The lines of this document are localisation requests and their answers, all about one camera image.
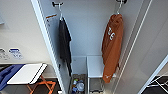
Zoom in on white round container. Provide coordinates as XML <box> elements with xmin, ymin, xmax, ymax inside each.
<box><xmin>76</xmin><ymin>82</ymin><xmax>86</xmax><ymax>93</ymax></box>

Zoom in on black wardrobe hook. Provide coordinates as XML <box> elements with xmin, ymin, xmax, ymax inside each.
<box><xmin>114</xmin><ymin>0</ymin><xmax>128</xmax><ymax>5</ymax></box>
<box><xmin>51</xmin><ymin>1</ymin><xmax>64</xmax><ymax>8</ymax></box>

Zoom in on grey storage basket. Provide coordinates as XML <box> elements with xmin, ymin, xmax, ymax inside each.
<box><xmin>68</xmin><ymin>73</ymin><xmax>89</xmax><ymax>94</ymax></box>

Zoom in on white wall sign blue header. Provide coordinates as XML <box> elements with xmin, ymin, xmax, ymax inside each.
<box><xmin>8</xmin><ymin>47</ymin><xmax>25</xmax><ymax>61</ymax></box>

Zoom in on grey wall shelf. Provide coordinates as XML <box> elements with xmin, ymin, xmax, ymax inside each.
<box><xmin>0</xmin><ymin>13</ymin><xmax>5</xmax><ymax>26</ymax></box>

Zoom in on white inner box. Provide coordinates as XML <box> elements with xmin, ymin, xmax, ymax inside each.
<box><xmin>85</xmin><ymin>55</ymin><xmax>118</xmax><ymax>80</ymax></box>

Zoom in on black t-shirt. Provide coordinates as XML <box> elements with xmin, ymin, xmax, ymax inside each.
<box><xmin>58</xmin><ymin>16</ymin><xmax>73</xmax><ymax>78</ymax></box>

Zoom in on grey storage bin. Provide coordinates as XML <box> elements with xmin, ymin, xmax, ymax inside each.
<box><xmin>88</xmin><ymin>77</ymin><xmax>105</xmax><ymax>94</ymax></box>

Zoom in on white sticker with orange stripe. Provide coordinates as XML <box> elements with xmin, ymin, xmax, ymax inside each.
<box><xmin>45</xmin><ymin>13</ymin><xmax>58</xmax><ymax>28</ymax></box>

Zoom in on white wardrobe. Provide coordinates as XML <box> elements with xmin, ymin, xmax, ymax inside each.
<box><xmin>39</xmin><ymin>0</ymin><xmax>146</xmax><ymax>94</ymax></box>

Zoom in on white table with orange legs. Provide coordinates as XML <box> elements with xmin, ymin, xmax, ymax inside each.
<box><xmin>6</xmin><ymin>62</ymin><xmax>58</xmax><ymax>94</ymax></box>

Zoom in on orange hoodie with white print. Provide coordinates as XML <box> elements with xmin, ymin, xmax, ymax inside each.
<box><xmin>100</xmin><ymin>13</ymin><xmax>125</xmax><ymax>84</ymax></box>

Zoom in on white clothes hanger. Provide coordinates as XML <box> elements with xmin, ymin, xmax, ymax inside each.
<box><xmin>57</xmin><ymin>3</ymin><xmax>68</xmax><ymax>22</ymax></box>
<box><xmin>113</xmin><ymin>1</ymin><xmax>125</xmax><ymax>16</ymax></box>

